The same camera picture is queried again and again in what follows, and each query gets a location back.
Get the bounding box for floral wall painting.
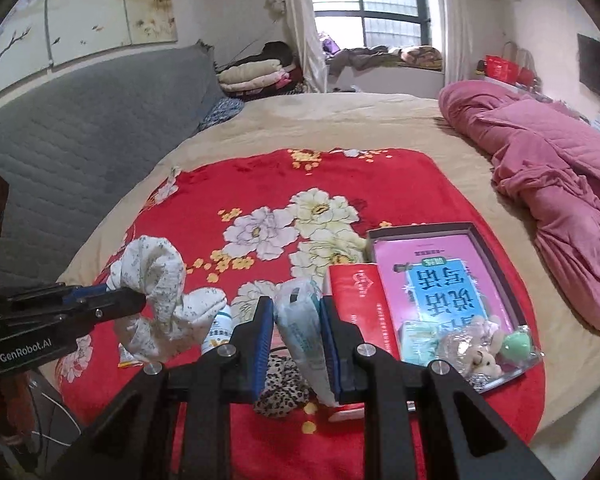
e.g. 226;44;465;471
0;0;178;101

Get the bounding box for grey quilted headboard cover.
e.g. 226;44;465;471
0;42;221;291

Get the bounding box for white curtain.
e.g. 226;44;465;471
435;0;481;86
272;0;328;93

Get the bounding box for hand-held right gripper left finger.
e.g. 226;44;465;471
55;296;276;480

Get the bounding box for dark grey shallow box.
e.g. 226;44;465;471
366;221;545;393

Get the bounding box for blue patterned pillow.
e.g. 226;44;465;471
197;97;246;131

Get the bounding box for leopard print scrunchie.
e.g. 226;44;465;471
252;352;313;418

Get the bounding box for white floral cloth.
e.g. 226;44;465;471
106;235;228;363

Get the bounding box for white pill bottle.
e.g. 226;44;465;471
200;304;233;356

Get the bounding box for red carton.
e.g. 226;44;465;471
327;261;403;361

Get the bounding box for beige bed sheet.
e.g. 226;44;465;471
55;91;600;456

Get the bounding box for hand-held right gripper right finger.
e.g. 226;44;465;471
319;296;556;480

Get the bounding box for clothes on windowsill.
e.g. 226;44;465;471
320;32;443;73

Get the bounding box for tissue packet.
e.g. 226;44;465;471
272;279;338;407

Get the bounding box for pale green packet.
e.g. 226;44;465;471
397;320;443;366

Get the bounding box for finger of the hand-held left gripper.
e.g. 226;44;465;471
75;287;147;331
55;282;112;306

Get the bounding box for black clothing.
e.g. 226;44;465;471
230;41;296;68

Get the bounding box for black wall television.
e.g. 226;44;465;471
577;34;600;108

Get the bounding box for clear bag with green ball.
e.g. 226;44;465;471
437;315;543;378

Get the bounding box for window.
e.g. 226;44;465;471
305;0;433;53

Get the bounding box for pink quilt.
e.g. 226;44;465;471
437;80;600;336

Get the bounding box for red floral blanket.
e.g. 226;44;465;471
55;147;546;480

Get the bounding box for red gift bag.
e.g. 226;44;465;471
484;55;515;83
515;55;537;88

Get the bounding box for pink picture book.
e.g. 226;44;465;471
372;232;523;393

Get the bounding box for pile of folded blankets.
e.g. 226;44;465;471
216;59;301;93

